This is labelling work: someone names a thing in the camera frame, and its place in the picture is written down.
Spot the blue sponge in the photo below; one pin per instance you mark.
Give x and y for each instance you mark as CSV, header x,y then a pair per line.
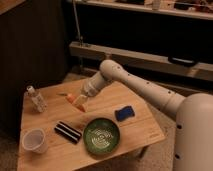
x,y
124,113

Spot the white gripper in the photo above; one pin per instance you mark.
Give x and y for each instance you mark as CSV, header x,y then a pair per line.
x,y
91,88

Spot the black case handle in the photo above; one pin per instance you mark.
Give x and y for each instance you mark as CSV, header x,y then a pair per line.
x,y
186,63

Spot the long grey case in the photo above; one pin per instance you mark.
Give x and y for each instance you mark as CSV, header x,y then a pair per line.
x,y
141,60

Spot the metal stand pole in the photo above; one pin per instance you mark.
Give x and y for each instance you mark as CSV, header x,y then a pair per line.
x,y
80,38

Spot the clear plastic bottle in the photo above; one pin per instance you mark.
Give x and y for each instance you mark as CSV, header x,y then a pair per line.
x,y
37,99

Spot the black white striped block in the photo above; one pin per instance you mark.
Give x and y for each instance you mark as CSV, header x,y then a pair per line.
x,y
68,132

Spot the upper shelf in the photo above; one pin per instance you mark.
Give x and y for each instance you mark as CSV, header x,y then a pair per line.
x,y
154,7

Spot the green patterned bowl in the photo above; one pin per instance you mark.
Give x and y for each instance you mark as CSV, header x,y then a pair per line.
x,y
101,136

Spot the wooden table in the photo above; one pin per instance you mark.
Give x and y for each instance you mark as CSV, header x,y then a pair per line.
x,y
136,132

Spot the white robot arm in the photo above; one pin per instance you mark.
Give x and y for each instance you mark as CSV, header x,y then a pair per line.
x,y
193,149

